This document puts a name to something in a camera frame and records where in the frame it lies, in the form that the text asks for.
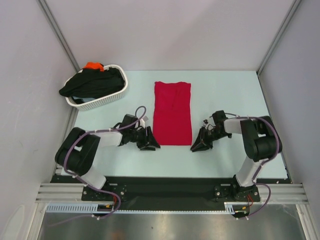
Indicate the red t shirt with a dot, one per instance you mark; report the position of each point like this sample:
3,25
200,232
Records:
172,125

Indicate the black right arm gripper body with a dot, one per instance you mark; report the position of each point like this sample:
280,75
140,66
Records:
206,135

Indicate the left aluminium corner post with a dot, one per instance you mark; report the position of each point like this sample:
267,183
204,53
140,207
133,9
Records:
48,14

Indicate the white slotted cable duct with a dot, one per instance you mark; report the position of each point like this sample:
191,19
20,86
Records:
79,208

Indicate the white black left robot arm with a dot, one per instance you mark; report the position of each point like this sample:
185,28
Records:
77,152

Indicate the right aluminium corner post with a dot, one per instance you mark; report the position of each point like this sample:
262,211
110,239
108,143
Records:
278,36

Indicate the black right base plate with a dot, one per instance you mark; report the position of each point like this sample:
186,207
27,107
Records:
234,193

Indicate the aluminium corner post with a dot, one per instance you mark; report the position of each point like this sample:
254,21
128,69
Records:
48,14
278,36

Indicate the orange t shirt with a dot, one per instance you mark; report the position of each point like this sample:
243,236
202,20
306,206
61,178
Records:
94,66

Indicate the aluminium front rail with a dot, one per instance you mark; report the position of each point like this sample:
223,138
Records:
291,194

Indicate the black t shirt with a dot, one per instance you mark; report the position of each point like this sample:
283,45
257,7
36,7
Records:
93,84

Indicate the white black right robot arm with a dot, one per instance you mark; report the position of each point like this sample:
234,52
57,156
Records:
261,141

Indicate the white plastic laundry basket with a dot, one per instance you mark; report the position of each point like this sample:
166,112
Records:
104,100

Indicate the light blue t shirt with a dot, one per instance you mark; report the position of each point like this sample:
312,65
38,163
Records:
80,100

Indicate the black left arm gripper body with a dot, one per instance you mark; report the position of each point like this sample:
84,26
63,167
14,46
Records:
138,136

